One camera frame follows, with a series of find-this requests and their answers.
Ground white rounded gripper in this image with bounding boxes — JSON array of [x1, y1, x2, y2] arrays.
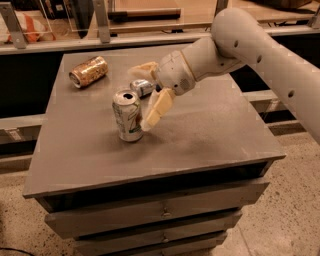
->
[[128, 51, 196, 131]]

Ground white green 7up can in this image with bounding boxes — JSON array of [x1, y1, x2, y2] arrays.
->
[[112, 89, 143, 142]]

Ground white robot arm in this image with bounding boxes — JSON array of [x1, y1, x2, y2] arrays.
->
[[129, 8, 320, 143]]

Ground silver blue can lying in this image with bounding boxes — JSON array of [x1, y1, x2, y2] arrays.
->
[[130, 79, 155, 97]]

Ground gold brown can lying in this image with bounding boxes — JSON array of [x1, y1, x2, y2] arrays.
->
[[69, 56, 108, 88]]

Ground grey drawer cabinet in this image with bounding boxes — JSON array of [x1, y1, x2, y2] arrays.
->
[[22, 42, 287, 256]]

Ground clear acrylic panel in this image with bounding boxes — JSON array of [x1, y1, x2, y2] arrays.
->
[[36, 0, 114, 38]]

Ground orange white cloth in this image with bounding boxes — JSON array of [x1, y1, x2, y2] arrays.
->
[[0, 12, 55, 44]]

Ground top grey drawer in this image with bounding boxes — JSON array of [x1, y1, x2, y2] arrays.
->
[[45, 178, 269, 239]]

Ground grey drawer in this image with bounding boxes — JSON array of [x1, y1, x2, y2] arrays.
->
[[109, 230, 229, 256], [45, 178, 269, 239], [76, 209, 242, 256]]

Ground bottom grey drawer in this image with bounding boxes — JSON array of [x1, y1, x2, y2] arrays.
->
[[109, 230, 229, 256]]

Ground middle grey drawer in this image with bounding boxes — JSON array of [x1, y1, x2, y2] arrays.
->
[[76, 209, 242, 256]]

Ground wooden dark handled tool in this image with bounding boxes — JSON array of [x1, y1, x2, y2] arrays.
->
[[108, 8, 181, 23]]

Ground long grey shelf rail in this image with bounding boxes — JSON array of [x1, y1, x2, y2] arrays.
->
[[0, 25, 320, 56]]

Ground grey metal bracket middle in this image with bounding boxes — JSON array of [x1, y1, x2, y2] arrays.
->
[[92, 0, 110, 43]]

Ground grey metal bracket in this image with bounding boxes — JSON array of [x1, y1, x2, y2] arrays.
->
[[0, 2, 28, 49], [214, 0, 229, 16], [92, 0, 110, 43]]

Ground grey metal bracket right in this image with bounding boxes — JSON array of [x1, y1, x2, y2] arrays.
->
[[214, 0, 229, 16]]

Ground grey metal bracket left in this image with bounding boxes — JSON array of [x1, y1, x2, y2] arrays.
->
[[0, 2, 28, 49]]

